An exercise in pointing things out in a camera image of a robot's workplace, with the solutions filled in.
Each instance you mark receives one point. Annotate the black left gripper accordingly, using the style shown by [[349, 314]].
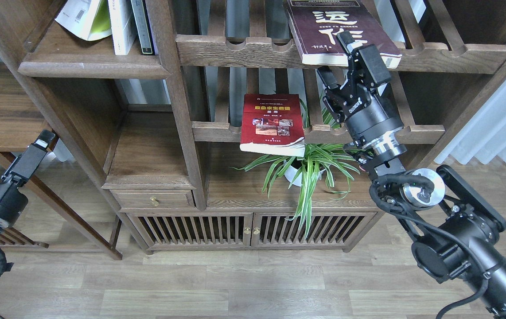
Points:
[[12, 202]]

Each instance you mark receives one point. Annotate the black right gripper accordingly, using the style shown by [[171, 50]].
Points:
[[371, 120]]

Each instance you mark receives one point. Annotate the maroon book white characters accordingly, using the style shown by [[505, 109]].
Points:
[[315, 24]]

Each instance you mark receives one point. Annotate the yellow green book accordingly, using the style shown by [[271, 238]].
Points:
[[86, 19]]

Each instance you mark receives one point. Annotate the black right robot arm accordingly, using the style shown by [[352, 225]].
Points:
[[452, 227]]

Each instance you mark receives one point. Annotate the green spider plant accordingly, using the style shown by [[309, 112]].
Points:
[[339, 167]]

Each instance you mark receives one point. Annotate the red book with photos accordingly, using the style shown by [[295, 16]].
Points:
[[272, 124]]

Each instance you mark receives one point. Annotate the white plant pot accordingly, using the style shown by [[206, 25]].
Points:
[[294, 172]]

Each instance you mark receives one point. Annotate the brass drawer knob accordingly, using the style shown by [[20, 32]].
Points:
[[154, 201]]

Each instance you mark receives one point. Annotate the dark wooden bookshelf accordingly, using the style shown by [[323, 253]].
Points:
[[159, 126]]

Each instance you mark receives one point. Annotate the white upright book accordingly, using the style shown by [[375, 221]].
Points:
[[123, 26]]

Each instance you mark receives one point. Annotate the dark green upright book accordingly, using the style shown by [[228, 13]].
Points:
[[143, 27]]

